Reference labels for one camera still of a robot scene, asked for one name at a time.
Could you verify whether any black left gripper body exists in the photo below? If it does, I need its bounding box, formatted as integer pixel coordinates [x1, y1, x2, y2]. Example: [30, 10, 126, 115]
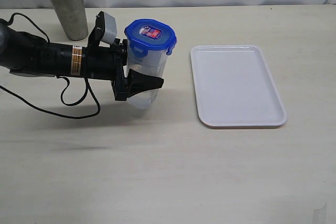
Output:
[83, 11, 127, 101]

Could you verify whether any clear tall plastic container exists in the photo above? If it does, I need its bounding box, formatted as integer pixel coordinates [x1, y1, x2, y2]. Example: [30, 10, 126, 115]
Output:
[127, 46, 168, 109]

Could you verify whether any blue plastic lid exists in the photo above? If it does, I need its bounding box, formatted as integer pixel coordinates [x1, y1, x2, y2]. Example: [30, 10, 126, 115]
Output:
[124, 19, 177, 58]

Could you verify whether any stainless steel tumbler cup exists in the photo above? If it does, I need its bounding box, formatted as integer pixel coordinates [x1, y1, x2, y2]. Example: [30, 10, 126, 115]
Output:
[50, 0, 88, 41]

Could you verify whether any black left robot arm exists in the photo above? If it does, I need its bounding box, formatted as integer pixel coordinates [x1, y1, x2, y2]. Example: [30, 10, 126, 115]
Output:
[1, 11, 164, 101]

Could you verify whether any white rectangular plastic tray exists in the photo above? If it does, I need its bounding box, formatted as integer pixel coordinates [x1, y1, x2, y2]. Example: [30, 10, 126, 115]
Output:
[190, 45, 287, 128]

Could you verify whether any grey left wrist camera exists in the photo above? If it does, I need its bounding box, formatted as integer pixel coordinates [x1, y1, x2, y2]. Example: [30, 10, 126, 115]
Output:
[101, 12, 118, 45]

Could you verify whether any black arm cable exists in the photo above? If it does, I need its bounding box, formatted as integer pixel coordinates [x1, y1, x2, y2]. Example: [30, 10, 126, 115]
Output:
[0, 12, 101, 119]

